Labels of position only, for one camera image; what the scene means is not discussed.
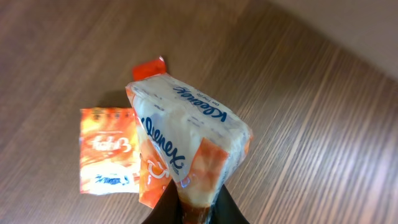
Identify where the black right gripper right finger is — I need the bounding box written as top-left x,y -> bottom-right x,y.
211,185 -> 249,224

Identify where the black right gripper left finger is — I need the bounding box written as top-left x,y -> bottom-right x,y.
142,180 -> 182,224

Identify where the red chocolate wafer bar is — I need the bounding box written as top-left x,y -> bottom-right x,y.
132,56 -> 167,81

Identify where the small orange box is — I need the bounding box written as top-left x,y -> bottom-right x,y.
126,73 -> 252,223
79,108 -> 141,195

